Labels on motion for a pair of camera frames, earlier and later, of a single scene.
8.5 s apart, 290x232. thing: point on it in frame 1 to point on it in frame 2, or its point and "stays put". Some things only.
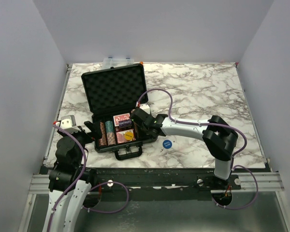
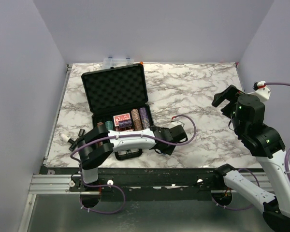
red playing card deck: x=123 y=117 stays put
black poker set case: x=112 y=94 stays put
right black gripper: x=146 y=135 to x=230 y=94
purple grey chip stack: x=125 y=123 stays put
